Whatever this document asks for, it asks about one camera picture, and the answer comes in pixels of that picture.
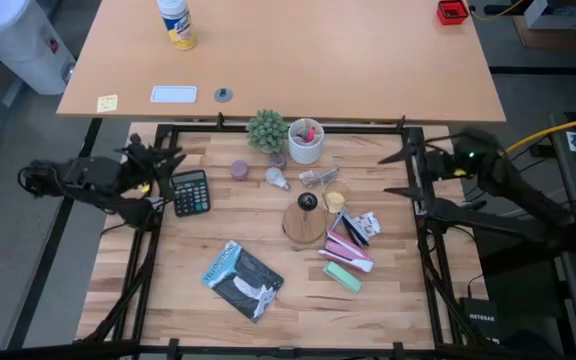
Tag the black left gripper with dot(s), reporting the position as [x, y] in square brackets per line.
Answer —
[133, 170]

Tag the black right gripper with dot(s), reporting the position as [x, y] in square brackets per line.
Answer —
[448, 165]

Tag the white lightbulb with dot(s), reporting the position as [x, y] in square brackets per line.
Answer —
[275, 177]

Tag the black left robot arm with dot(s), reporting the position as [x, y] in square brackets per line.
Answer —
[83, 175]

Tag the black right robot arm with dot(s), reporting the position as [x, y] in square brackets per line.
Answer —
[508, 185]

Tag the black desk calculator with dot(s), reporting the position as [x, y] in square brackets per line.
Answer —
[190, 194]

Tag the white patterned packet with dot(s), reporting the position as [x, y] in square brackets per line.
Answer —
[370, 224]

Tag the white rectangular card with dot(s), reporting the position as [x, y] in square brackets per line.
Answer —
[174, 94]

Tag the small yellow jar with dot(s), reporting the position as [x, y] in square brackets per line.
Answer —
[336, 201]

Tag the black pen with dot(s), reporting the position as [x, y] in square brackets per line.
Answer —
[357, 232]

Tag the yellow sticky note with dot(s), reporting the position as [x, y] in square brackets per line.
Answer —
[107, 103]

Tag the pink stapler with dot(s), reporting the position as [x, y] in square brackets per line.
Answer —
[345, 250]

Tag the pink marker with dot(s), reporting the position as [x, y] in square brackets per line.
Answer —
[311, 135]

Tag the white ribbed ceramic cup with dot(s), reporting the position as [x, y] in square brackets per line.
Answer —
[305, 155]

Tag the green artificial potted plant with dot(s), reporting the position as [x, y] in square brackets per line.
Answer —
[268, 131]

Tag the patterned purple candle tin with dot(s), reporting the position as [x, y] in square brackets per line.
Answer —
[278, 161]

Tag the mint green stapler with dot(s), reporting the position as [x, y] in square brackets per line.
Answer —
[343, 277]

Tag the black and teal package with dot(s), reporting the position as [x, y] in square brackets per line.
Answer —
[240, 282]

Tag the light wooden desk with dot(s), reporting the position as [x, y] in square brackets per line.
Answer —
[318, 60]

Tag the Lysol wipes canister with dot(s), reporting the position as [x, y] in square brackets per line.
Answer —
[178, 25]

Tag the red plastic box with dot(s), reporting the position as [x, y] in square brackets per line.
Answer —
[452, 12]

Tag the brown cardboard sheet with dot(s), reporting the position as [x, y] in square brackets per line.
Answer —
[543, 39]

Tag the white cylindrical appliance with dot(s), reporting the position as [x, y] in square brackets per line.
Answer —
[13, 45]

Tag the grey box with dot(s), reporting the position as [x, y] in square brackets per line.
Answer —
[553, 17]

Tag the black aluminium table frame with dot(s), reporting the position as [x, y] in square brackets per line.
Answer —
[203, 129]

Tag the black Netgear network switch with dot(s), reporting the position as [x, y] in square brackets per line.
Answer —
[480, 320]

